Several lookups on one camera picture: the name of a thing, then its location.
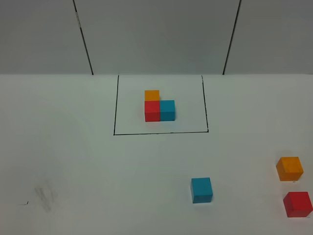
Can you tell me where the template orange cube block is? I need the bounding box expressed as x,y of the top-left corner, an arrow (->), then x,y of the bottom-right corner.
145,90 -> 160,101

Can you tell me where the template blue cube block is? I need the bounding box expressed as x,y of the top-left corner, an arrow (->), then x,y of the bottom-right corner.
160,100 -> 176,121

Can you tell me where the template red cube block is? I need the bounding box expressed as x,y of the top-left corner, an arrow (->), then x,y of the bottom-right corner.
144,101 -> 160,122

